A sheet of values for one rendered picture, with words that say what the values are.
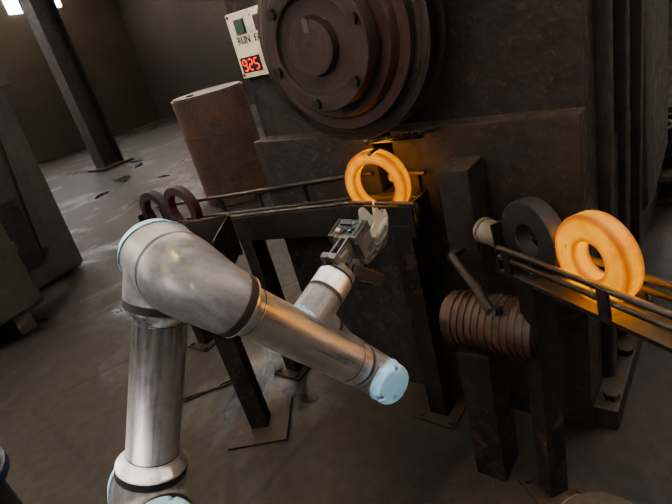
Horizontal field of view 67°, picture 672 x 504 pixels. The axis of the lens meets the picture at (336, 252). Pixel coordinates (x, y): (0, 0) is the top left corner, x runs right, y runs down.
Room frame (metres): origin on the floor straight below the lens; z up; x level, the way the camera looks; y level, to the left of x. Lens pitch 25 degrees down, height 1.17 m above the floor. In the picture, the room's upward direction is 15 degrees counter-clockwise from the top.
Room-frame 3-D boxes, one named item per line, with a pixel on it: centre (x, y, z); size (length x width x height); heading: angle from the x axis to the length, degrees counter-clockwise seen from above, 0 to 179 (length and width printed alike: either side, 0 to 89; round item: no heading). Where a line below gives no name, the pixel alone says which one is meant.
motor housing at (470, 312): (0.93, -0.30, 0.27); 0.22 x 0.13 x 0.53; 48
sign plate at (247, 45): (1.56, 0.03, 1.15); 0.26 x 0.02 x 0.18; 48
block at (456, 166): (1.10, -0.33, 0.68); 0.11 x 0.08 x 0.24; 138
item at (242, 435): (1.36, 0.42, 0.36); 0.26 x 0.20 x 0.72; 83
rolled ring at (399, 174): (1.26, -0.15, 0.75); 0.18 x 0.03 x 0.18; 49
